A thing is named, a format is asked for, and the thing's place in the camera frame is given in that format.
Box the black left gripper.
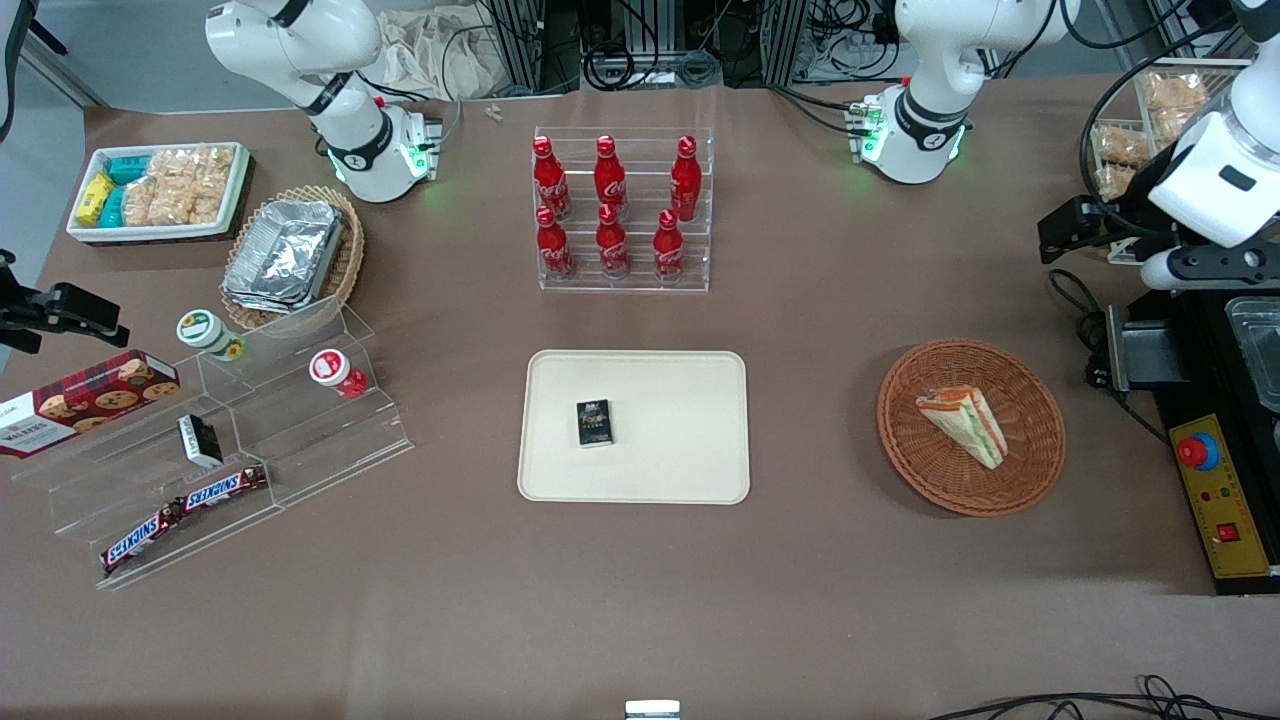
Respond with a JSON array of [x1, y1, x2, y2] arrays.
[[1038, 197, 1187, 265]]

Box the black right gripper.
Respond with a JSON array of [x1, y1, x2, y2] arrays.
[[0, 283, 132, 354]]

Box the triangular sandwich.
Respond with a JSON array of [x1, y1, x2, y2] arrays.
[[916, 386, 1009, 471]]

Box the oval light wicker basket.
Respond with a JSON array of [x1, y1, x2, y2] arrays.
[[221, 185, 366, 332]]

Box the round brown wicker basket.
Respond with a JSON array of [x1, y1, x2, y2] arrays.
[[877, 339, 1067, 518]]

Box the beige plastic serving tray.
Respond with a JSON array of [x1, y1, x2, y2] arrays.
[[517, 349, 751, 505]]

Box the red tartan cookie box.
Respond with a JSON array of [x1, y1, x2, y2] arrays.
[[0, 350, 183, 459]]

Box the white rectangular plastic bin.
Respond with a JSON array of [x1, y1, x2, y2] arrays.
[[66, 142, 251, 244]]

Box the green lid white cup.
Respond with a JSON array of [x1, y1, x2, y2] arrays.
[[177, 310, 248, 362]]

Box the yellow snack packet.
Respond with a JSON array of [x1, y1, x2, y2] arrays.
[[75, 172, 117, 227]]

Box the small black white box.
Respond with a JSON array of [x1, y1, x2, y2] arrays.
[[178, 414, 225, 470]]

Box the black machine with yellow panel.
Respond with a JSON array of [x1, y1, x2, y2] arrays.
[[1128, 285, 1280, 597]]

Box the stacked aluminium foil trays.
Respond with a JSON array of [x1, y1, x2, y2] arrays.
[[222, 200, 347, 314]]

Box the snickers chocolate bar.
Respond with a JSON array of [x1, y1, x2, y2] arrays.
[[100, 500, 187, 577], [175, 464, 270, 514]]

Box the clear plastic container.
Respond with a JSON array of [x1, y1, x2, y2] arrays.
[[1225, 297, 1280, 412]]

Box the clear acrylic stepped shelf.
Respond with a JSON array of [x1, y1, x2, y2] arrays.
[[10, 295, 415, 591]]

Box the red lid white cup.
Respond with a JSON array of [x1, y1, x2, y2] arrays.
[[309, 349, 370, 401]]

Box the red cola bottle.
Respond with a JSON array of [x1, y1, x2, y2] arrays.
[[594, 135, 628, 212], [595, 204, 632, 279], [670, 135, 703, 224], [532, 136, 572, 222], [535, 206, 575, 280], [653, 208, 687, 283]]

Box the beige crumpled cloth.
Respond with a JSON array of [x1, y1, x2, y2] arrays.
[[372, 8, 523, 102]]

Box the clear acrylic bottle rack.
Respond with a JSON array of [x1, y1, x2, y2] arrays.
[[533, 126, 714, 294]]

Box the small black card box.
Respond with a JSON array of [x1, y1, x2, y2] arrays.
[[576, 399, 614, 448]]

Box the black power cable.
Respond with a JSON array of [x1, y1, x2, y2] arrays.
[[1048, 268, 1173, 447]]

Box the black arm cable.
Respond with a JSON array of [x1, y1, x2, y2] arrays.
[[1078, 55, 1253, 243]]

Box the white wire basket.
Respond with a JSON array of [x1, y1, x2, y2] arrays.
[[1088, 58, 1253, 267]]

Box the black curved cable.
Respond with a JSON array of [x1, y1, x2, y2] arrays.
[[0, 0, 69, 143]]

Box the aluminium frame post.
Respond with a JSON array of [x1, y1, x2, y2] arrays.
[[488, 0, 547, 93], [763, 0, 813, 87]]

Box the coiled black cable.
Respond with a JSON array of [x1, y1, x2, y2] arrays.
[[583, 42, 723, 93]]

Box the black floor cables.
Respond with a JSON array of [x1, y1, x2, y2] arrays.
[[925, 675, 1280, 720]]

